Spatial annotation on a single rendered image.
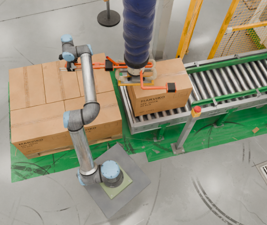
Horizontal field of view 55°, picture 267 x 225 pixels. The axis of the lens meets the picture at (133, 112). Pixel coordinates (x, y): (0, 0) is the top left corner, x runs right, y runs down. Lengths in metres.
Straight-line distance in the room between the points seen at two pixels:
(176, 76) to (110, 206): 1.43
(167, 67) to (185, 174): 1.34
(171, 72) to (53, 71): 1.46
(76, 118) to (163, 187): 1.75
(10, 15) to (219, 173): 4.12
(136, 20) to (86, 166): 1.16
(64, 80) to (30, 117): 0.59
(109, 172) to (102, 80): 1.36
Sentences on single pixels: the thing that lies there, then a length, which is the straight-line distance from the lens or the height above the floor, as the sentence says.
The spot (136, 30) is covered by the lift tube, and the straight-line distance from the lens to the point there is 1.96.
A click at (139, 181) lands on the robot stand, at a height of 0.75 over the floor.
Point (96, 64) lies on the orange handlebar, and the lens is 2.43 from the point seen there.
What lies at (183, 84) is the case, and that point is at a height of 0.95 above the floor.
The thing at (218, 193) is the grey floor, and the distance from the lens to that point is 3.35.
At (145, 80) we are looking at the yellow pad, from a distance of 2.46.
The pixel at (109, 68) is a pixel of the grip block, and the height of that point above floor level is 1.24.
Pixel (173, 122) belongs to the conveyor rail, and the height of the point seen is 0.48.
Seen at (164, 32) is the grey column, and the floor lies 0.57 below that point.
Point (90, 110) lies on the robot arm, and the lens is 1.78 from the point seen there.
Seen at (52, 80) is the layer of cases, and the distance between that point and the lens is 3.27.
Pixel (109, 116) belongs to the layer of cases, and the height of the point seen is 0.54.
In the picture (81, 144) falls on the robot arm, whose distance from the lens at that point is 1.92.
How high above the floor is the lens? 3.11
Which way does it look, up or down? 62 degrees down
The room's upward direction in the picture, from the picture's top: 4 degrees clockwise
